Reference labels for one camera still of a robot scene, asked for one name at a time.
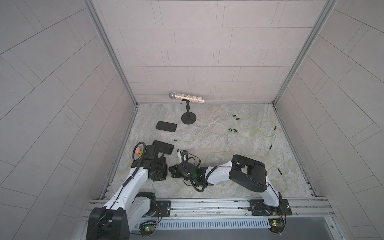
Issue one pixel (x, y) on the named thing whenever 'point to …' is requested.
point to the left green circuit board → (147, 228)
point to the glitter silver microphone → (174, 95)
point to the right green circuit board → (277, 225)
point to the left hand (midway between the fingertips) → (171, 163)
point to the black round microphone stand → (188, 118)
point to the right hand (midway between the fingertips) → (167, 171)
